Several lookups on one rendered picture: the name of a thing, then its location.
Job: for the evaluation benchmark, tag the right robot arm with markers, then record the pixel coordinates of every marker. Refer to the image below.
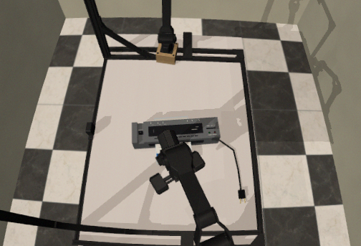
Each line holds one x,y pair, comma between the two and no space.
178,158

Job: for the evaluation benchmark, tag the white laminated sheet with blue panel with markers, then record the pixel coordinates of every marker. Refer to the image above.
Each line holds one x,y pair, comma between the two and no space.
157,146

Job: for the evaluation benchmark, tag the dark grey laminator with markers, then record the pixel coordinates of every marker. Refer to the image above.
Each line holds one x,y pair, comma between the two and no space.
199,130

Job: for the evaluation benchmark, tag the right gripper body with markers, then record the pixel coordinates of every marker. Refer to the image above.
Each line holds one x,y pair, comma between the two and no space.
160,185

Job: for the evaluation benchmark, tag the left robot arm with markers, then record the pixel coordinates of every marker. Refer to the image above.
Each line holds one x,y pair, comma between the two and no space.
166,34

